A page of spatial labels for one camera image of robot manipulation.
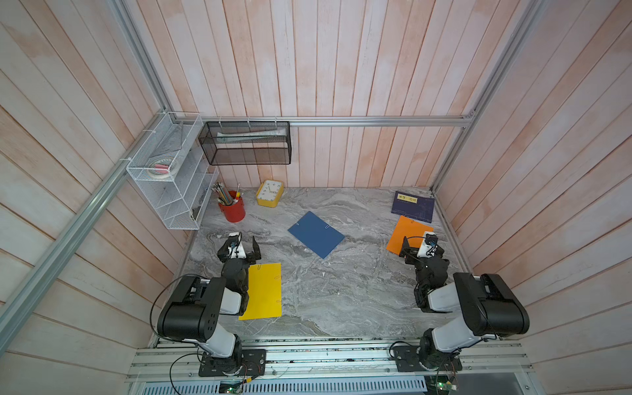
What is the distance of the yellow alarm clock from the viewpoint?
1164mm

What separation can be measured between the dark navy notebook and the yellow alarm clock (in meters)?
0.56

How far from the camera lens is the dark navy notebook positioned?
1123mm
